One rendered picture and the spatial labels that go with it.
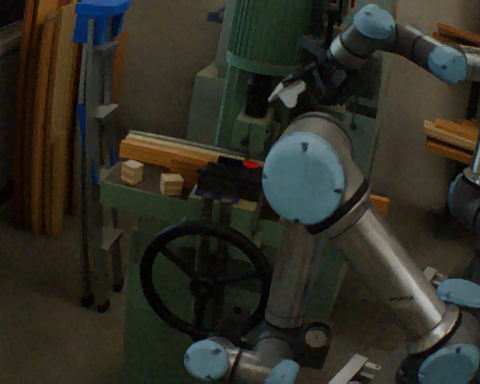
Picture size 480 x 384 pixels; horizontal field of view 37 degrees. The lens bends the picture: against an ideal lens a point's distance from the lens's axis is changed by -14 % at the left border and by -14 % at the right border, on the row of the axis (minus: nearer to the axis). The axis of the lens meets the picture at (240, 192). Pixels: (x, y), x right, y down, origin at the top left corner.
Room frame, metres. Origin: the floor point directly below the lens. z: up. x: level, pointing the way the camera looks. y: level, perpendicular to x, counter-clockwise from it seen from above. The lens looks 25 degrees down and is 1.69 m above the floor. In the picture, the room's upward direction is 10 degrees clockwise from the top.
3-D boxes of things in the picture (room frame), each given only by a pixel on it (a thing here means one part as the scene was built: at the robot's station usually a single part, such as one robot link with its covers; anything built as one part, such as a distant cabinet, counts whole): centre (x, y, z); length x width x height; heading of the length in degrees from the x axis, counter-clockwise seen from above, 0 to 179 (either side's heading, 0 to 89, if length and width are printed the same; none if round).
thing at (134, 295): (1.90, -0.02, 0.36); 0.58 x 0.45 x 0.71; 173
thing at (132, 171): (1.69, 0.25, 0.92); 0.04 x 0.04 x 0.04; 62
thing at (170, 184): (1.66, 0.15, 0.92); 0.04 x 0.03 x 0.04; 114
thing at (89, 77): (2.54, 0.53, 0.58); 0.27 x 0.25 x 1.16; 81
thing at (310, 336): (1.54, -0.24, 0.65); 0.06 x 0.04 x 0.08; 83
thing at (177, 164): (1.70, 0.05, 0.93); 0.24 x 0.01 x 0.06; 83
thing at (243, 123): (1.80, -0.01, 1.03); 0.14 x 0.07 x 0.09; 173
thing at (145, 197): (1.68, 0.02, 0.87); 0.61 x 0.30 x 0.06; 83
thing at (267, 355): (1.10, -0.10, 0.86); 0.11 x 0.11 x 0.08; 80
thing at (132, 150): (1.78, -0.03, 0.92); 0.67 x 0.02 x 0.04; 83
